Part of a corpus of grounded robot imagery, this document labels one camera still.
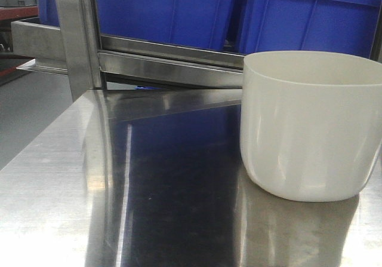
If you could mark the stainless steel shelf frame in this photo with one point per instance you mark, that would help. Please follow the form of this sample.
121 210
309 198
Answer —
90 59

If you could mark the blue plastic crate left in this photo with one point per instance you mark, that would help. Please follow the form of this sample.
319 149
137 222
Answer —
193 23

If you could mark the red background rack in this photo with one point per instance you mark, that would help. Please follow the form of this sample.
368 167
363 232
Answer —
11 13

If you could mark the blue crate far left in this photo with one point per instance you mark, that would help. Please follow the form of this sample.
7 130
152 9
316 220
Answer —
48 14

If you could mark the blue plastic crate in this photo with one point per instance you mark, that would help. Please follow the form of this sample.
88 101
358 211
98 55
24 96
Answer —
341 26
193 23

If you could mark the blue plastic crate right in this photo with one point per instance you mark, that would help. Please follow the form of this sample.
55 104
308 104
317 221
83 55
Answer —
341 26

